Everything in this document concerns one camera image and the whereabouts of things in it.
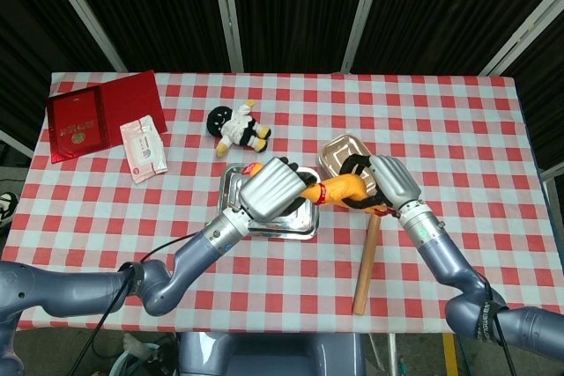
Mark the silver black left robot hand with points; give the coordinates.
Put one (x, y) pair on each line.
(271, 189)

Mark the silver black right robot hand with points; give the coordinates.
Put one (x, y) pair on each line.
(396, 182)

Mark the yellow rubber chicken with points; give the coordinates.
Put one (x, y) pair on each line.
(339, 189)

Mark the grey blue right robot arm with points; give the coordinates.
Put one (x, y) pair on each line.
(445, 261)

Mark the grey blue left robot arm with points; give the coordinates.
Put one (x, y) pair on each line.
(66, 288)

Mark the stainless steel rectangular tray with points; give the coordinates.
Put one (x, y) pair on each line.
(304, 228)

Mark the black and white plush doll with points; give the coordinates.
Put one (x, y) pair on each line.
(238, 129)

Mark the red white checkered tablecloth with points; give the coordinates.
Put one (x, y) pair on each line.
(282, 98)

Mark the wooden rolling pin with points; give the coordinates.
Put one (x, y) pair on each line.
(365, 270)

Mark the white tissue packet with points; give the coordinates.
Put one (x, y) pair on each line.
(143, 151)

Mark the grey blue robot torso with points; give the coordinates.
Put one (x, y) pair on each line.
(273, 354)

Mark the red certificate folder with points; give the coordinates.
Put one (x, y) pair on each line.
(79, 125)

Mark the black and white shoe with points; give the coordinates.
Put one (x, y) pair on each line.
(6, 211)

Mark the white metal frame post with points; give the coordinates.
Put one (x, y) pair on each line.
(364, 10)
(529, 26)
(227, 10)
(553, 174)
(83, 10)
(15, 145)

